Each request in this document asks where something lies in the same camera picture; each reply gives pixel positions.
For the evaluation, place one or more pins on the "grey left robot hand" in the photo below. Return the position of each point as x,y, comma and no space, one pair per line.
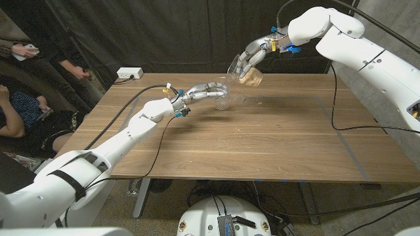
197,92

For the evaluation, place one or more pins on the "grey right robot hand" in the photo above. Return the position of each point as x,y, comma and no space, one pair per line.
259,49

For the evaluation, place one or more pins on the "clear plastic cup with sugar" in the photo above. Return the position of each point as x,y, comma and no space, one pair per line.
254,78

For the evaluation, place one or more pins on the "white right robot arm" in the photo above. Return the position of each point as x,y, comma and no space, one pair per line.
361,49

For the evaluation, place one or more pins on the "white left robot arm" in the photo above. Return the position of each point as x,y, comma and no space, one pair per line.
82,170

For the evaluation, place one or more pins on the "white power strip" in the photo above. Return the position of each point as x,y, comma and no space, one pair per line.
129,72

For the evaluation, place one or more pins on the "black backdrop curtain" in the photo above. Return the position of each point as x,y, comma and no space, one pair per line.
180,32

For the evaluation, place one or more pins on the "black round floor object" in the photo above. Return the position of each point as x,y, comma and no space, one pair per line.
161,185

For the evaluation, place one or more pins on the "clear plastic bottle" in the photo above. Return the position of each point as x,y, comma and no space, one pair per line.
134,187

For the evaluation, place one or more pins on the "grey table leg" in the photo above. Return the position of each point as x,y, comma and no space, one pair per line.
309,203
141,200

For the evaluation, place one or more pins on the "white robot torso base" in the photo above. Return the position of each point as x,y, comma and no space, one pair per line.
210,213

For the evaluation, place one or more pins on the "person in black clothes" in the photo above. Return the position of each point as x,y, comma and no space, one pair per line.
77,70

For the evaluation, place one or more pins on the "standing person at back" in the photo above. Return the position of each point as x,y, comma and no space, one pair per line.
75,41

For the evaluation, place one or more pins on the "grey box on torso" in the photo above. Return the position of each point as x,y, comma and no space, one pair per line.
225,226

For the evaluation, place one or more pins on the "person in brown sweater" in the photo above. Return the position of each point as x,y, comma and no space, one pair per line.
21,50

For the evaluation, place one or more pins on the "seated person in blue top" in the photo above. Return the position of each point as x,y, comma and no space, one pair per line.
13,114

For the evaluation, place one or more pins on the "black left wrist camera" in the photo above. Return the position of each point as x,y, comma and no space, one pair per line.
183,112

